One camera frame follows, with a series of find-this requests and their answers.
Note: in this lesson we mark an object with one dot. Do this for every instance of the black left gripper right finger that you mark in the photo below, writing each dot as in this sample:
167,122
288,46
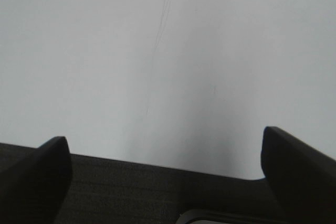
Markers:
301,177

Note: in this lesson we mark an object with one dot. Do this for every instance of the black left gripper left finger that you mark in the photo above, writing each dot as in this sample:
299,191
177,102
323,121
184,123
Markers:
34,189

